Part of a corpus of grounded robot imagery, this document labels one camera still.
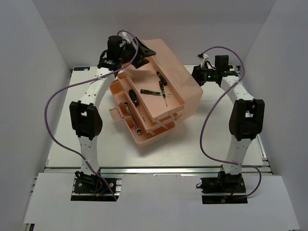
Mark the aluminium table edge rail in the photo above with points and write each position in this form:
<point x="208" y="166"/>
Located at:
<point x="160" y="170"/>

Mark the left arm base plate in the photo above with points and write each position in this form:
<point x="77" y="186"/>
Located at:
<point x="92" y="188"/>

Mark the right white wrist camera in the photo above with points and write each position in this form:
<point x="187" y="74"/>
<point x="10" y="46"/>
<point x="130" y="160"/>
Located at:
<point x="204" y="58"/>

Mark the small precision screwdriver front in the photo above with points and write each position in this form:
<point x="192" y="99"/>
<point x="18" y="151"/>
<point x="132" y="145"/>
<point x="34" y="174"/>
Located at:
<point x="161" y="78"/>

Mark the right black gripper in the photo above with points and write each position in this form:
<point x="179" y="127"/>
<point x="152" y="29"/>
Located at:
<point x="197" y="74"/>

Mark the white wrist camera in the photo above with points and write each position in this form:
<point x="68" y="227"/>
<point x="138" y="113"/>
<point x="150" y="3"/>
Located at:
<point x="204" y="58"/>
<point x="124" y="36"/>

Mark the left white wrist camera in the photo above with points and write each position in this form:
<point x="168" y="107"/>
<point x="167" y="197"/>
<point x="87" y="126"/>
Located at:
<point x="124" y="36"/>

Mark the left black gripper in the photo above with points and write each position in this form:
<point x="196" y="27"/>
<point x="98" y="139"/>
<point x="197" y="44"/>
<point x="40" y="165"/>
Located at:
<point x="143" y="52"/>

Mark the large green screwdriver front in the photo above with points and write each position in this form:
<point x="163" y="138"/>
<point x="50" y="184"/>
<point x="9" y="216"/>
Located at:
<point x="134" y="98"/>

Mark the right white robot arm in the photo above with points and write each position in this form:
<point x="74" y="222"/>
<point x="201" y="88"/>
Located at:
<point x="246" y="120"/>

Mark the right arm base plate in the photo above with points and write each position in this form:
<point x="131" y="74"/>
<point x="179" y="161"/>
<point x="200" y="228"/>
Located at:
<point x="215" y="191"/>

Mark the white front cover board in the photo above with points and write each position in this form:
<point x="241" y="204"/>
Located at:
<point x="157" y="203"/>

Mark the pink plastic toolbox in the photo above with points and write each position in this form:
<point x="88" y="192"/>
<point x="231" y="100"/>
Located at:
<point x="156" y="97"/>

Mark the small precision screwdriver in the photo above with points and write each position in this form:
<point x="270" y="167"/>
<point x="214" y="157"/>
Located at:
<point x="150" y="92"/>
<point x="161" y="78"/>
<point x="163" y="91"/>

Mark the blue label left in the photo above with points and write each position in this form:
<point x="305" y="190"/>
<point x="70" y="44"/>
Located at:
<point x="81" y="69"/>

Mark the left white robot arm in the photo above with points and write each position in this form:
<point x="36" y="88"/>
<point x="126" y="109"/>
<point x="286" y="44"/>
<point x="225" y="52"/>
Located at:
<point x="85" y="118"/>

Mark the silver ratchet wrench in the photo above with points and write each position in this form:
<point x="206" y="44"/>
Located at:
<point x="138" y="130"/>

